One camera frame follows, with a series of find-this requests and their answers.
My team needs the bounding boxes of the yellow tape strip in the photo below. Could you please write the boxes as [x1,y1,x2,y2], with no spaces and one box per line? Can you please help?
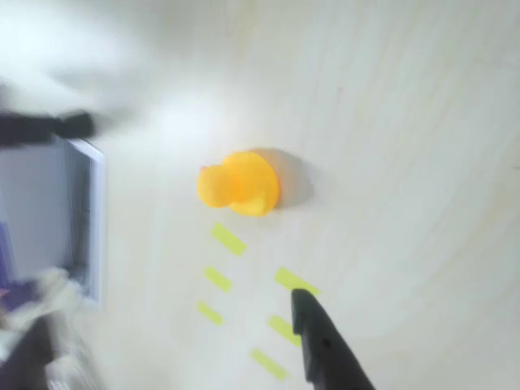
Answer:
[250,348,292,381]
[267,314,304,349]
[209,221,249,258]
[196,300,225,327]
[273,266,323,298]
[202,265,235,294]

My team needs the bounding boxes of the yellow rubber duck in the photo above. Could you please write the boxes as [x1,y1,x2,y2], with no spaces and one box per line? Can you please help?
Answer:
[196,149,282,218]

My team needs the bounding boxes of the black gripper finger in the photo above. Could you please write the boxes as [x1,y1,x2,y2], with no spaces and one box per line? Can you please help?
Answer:
[291,287,377,390]

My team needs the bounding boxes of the black stand bar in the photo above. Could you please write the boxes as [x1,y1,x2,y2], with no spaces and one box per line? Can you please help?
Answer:
[0,110,97,148]

